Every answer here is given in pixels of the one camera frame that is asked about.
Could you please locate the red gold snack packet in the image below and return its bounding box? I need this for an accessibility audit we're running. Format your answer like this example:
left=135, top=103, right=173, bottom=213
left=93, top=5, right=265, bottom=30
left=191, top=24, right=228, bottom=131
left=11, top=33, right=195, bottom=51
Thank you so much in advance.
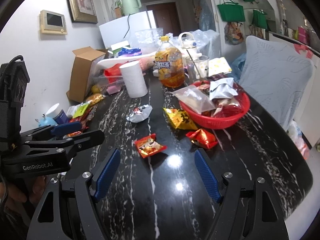
left=185, top=128, right=218, bottom=150

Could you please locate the red picture snack packet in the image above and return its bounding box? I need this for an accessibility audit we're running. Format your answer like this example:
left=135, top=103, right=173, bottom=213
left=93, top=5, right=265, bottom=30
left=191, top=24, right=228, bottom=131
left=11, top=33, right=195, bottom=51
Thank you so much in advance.
left=135, top=133, right=167, bottom=159

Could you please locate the yellow snack packet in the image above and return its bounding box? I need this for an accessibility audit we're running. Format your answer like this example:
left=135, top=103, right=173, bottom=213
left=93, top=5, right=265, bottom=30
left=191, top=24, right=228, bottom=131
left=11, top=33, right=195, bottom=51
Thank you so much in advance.
left=163, top=108, right=197, bottom=130

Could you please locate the white foil snack packet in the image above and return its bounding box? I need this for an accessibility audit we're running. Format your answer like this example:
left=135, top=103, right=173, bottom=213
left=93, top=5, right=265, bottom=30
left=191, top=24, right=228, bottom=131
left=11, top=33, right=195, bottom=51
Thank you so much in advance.
left=209, top=77, right=238, bottom=100

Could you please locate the brown cardboard box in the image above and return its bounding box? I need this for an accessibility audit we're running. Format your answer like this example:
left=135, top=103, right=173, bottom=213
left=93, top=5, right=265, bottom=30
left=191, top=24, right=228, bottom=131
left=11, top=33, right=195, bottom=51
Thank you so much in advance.
left=66, top=47, right=106, bottom=102

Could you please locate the white paper towel roll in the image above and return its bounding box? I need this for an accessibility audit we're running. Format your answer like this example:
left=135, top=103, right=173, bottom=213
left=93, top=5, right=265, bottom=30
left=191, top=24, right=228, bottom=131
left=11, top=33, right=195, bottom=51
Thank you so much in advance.
left=119, top=61, right=148, bottom=98

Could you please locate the red plastic basket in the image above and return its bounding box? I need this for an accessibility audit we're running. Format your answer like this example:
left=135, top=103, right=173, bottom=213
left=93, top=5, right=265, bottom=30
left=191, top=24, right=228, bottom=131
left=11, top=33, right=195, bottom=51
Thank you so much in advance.
left=179, top=82, right=251, bottom=129

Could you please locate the clear plastic snack bag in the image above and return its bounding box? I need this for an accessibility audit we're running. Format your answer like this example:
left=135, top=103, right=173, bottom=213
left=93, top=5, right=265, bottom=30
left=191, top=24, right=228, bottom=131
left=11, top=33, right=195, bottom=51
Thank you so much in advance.
left=172, top=85, right=216, bottom=114

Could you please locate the blue tissue pack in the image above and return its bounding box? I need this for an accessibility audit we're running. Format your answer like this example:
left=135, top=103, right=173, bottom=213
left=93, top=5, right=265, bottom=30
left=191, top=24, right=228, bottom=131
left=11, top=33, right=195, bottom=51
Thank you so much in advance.
left=118, top=47, right=143, bottom=57

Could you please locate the dark red snack packet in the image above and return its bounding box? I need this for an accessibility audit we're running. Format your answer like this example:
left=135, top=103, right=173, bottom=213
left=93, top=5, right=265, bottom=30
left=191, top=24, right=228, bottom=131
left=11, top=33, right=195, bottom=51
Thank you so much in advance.
left=209, top=73, right=227, bottom=81

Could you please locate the metal spoon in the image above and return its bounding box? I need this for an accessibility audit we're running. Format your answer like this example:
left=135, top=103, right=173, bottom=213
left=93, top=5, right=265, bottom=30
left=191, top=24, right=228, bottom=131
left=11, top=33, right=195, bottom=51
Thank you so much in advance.
left=186, top=49, right=202, bottom=80

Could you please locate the white refrigerator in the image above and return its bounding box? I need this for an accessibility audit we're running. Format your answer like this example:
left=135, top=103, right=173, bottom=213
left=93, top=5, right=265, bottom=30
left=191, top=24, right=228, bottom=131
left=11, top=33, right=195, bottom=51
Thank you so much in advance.
left=99, top=10, right=156, bottom=48

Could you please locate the iced tea bottle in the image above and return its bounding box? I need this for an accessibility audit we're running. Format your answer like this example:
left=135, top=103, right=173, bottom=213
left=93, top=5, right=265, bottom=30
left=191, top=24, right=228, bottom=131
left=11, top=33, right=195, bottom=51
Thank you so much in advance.
left=155, top=36, right=184, bottom=88

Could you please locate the yellow smiley paper bag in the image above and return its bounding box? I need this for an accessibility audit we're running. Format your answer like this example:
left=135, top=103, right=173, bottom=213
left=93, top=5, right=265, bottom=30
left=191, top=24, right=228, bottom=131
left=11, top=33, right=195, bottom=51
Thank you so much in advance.
left=208, top=57, right=232, bottom=77

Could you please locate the glass cup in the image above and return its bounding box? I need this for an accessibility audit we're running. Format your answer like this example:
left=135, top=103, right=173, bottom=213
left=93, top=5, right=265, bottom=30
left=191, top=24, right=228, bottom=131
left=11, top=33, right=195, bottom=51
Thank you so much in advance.
left=186, top=55, right=209, bottom=83

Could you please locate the grey leaf pattern cushion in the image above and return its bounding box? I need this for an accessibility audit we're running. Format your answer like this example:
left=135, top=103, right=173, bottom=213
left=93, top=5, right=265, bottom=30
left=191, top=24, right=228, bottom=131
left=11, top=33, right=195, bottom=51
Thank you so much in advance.
left=239, top=36, right=313, bottom=130

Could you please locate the gold framed picture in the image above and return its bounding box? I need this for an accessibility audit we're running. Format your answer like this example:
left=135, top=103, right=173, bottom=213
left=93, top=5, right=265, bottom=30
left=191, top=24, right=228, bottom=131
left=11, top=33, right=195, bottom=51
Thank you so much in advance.
left=68, top=0, right=98, bottom=24

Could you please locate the white kettle teapot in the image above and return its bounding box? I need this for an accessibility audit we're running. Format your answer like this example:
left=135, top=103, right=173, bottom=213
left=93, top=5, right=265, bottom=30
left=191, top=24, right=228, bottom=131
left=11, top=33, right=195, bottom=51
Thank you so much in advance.
left=178, top=32, right=202, bottom=58

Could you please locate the green electric kettle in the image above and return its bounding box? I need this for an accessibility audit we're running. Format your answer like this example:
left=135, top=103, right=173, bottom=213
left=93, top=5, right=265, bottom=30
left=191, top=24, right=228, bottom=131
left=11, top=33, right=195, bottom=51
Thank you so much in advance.
left=118, top=0, right=142, bottom=16

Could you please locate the colourful patterned bag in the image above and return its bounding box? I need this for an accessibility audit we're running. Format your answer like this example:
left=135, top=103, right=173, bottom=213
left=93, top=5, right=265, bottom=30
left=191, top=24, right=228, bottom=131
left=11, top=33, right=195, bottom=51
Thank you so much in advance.
left=224, top=22, right=244, bottom=46

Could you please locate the brown entrance door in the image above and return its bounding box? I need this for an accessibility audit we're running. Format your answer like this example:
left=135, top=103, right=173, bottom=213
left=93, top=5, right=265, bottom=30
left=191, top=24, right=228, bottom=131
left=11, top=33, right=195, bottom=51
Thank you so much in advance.
left=146, top=2, right=181, bottom=36

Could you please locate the green tote bag right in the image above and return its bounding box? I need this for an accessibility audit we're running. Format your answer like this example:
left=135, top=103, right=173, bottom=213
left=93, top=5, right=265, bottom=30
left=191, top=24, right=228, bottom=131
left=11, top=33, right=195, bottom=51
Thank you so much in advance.
left=252, top=10, right=268, bottom=29

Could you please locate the green tote bag left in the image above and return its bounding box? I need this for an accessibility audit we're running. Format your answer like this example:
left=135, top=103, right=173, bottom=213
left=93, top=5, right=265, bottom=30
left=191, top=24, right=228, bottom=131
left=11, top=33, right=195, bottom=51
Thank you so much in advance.
left=217, top=0, right=246, bottom=22

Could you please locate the wall intercom panel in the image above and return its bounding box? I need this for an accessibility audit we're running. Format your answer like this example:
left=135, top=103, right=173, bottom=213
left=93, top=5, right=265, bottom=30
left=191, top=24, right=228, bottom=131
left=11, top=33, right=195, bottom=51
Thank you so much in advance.
left=40, top=10, right=67, bottom=35

